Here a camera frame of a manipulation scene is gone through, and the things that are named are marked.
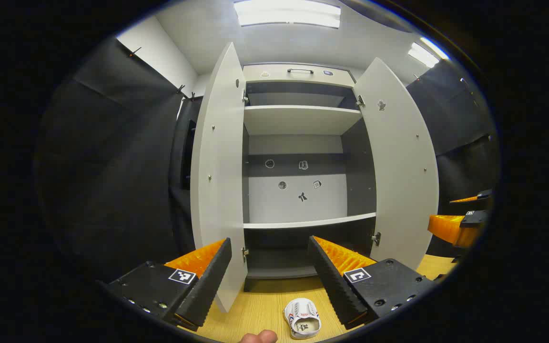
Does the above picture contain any small ceiling light panel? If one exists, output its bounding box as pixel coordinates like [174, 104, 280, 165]
[408, 43, 440, 68]
[420, 37, 450, 61]

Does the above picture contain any black backdrop cloth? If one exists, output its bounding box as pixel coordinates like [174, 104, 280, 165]
[34, 36, 501, 282]

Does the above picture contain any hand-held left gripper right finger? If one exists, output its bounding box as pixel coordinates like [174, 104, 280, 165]
[308, 235, 439, 330]

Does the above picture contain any white shoe with yellow sole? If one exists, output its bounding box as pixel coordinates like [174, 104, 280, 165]
[283, 298, 322, 340]

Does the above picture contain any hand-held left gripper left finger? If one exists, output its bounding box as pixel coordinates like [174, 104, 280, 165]
[98, 237, 233, 333]

